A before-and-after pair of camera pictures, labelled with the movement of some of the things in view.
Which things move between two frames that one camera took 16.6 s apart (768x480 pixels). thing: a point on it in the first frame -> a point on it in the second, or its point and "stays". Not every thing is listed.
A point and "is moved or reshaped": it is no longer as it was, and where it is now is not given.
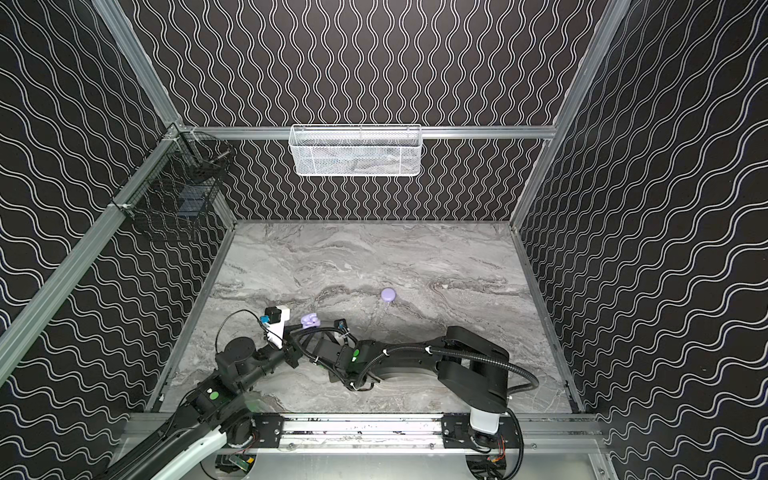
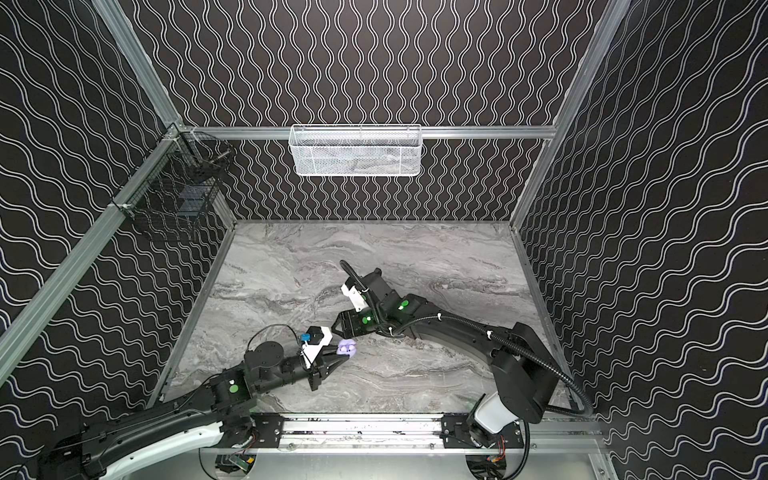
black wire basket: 178,182 stays
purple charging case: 310,320 is moved or reshaped
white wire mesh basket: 355,150 stays
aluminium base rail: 319,432 stays
